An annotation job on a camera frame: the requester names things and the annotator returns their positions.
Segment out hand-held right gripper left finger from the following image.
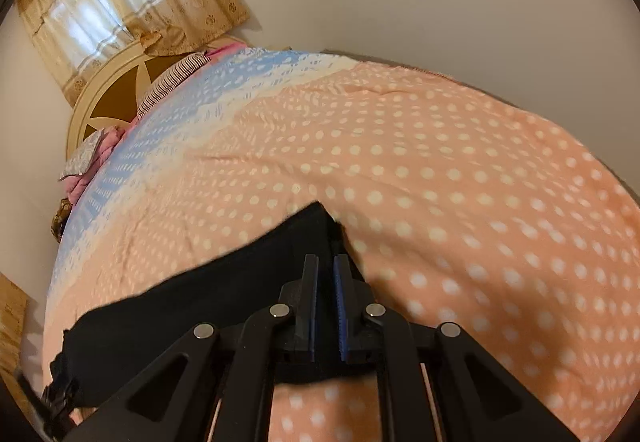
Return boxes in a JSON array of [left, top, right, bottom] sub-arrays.
[[62, 254, 321, 442]]

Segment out brown patterned bag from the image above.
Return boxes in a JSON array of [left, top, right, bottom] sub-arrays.
[[50, 197, 74, 243]]

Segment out grey patterned pillow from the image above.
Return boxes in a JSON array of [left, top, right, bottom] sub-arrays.
[[57, 129, 106, 181]]

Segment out striped pillow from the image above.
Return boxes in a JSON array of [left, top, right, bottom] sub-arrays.
[[136, 50, 211, 120]]

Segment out cream and brown headboard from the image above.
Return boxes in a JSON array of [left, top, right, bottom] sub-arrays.
[[66, 34, 246, 161]]

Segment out wooden furniture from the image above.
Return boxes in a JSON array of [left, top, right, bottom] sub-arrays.
[[0, 272, 30, 423]]

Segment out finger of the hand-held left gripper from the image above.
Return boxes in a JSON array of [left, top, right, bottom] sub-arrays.
[[40, 379, 81, 440]]

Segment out black pants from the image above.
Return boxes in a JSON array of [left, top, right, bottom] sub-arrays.
[[49, 202, 375, 423]]

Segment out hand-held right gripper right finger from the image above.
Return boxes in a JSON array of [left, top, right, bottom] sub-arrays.
[[332, 254, 581, 442]]

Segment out pink and blue dotted blanket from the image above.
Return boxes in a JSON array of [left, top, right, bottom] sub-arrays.
[[42, 46, 640, 442]]

